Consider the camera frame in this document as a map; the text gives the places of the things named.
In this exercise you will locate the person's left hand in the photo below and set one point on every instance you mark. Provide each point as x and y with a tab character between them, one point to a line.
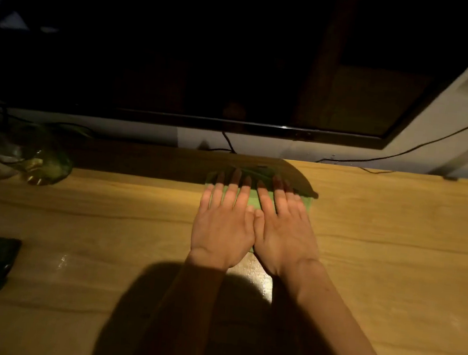
221	233

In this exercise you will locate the person's right hand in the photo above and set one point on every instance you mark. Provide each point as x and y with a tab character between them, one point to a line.
283	240

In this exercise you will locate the person's right little finger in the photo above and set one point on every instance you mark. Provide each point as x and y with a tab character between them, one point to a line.
302	208

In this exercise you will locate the person's left thumb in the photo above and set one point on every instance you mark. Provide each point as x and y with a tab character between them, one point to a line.
250	217

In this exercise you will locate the person's right middle finger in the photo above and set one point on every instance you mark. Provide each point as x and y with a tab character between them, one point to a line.
280	195

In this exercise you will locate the person's left middle finger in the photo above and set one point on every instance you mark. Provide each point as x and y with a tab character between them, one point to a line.
232	187

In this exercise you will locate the person's left little finger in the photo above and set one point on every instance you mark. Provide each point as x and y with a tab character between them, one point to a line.
206	196

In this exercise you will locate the person's right thumb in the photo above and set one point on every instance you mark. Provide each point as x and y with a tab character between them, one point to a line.
258	225

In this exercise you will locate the green paper sheet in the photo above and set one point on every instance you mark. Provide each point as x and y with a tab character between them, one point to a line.
252	200

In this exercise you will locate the person's right forearm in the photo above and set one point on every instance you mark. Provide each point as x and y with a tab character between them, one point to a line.
334	334

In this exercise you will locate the person's left forearm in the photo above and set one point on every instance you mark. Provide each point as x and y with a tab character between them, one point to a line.
184	317

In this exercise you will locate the black flat screen television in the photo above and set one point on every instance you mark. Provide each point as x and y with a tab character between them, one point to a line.
215	46

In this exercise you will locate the green glass ashtray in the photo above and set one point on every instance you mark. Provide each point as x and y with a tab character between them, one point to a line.
46	158

